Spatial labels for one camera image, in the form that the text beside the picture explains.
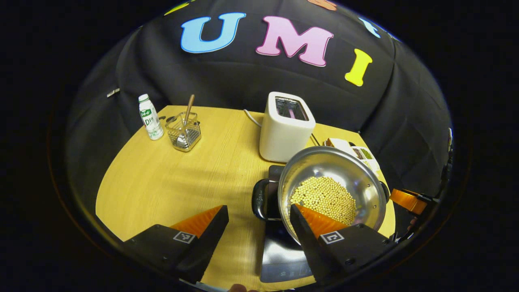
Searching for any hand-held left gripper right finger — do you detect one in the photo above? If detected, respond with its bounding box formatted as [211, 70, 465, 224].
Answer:
[290, 204, 396, 286]

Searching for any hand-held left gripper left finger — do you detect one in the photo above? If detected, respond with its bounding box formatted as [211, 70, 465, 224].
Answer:
[122, 205, 229, 284]

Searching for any black induction cooktop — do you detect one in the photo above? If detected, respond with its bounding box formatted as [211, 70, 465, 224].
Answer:
[259, 164, 321, 283]

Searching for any stainless steel pot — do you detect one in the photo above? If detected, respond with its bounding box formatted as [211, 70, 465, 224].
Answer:
[251, 146, 390, 246]

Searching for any pile of yellow soybeans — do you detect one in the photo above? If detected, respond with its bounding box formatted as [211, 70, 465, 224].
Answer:
[290, 176, 357, 225]

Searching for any white divided bean dish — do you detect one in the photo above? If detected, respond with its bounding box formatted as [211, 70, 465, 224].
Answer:
[351, 146, 382, 173]

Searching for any white toaster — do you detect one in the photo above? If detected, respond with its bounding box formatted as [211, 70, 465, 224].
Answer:
[259, 91, 316, 163]

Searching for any white bottle green label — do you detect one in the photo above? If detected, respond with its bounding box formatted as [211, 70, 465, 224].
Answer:
[138, 94, 164, 141]

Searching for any black backdrop cloth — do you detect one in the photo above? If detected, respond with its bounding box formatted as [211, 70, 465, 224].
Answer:
[65, 0, 453, 211]

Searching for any metal wire basket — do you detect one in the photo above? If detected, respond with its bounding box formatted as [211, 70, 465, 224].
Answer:
[159, 112, 202, 152]

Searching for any white power cable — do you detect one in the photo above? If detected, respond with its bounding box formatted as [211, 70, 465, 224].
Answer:
[243, 109, 263, 128]

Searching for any wooden-handled spoon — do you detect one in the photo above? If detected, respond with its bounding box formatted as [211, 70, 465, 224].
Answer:
[177, 94, 195, 148]

